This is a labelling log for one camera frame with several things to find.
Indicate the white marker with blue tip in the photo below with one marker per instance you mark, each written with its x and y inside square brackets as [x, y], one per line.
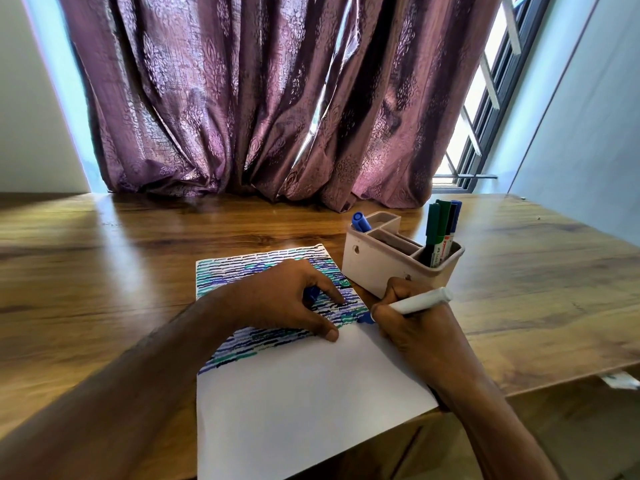
[425, 300]

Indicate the dark window frame with grille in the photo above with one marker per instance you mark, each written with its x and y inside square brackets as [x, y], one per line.
[492, 89]

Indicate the person's right fingers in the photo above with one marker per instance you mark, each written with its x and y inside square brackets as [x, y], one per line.
[400, 290]

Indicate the person's left forearm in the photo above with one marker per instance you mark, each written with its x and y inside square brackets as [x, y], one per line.
[125, 394]

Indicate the person's left hand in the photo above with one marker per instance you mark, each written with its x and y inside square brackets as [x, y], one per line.
[272, 299]

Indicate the green capped marker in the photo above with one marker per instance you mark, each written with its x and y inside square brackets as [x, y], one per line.
[432, 232]
[443, 219]

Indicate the person's right hand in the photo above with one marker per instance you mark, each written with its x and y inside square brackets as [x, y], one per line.
[430, 339]

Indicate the person's right forearm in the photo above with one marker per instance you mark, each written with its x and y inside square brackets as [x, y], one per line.
[495, 434]

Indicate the purple patterned curtain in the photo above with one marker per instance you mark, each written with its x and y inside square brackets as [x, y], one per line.
[280, 94]

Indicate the person's left thumb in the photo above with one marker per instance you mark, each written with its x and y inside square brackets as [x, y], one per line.
[322, 328]

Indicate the blue marker cap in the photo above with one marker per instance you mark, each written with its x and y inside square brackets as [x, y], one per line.
[310, 296]

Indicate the black capped marker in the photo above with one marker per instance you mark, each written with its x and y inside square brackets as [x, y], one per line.
[451, 227]

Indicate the white paper with coloured dashes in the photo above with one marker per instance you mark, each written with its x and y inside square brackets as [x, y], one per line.
[300, 409]

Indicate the blue capped marker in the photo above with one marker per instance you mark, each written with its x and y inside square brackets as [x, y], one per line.
[360, 222]
[456, 214]

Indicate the beige plastic pen holder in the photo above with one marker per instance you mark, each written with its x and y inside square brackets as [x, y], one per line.
[380, 262]

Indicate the white paper scrap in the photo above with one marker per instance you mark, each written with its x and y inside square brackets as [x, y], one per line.
[620, 380]

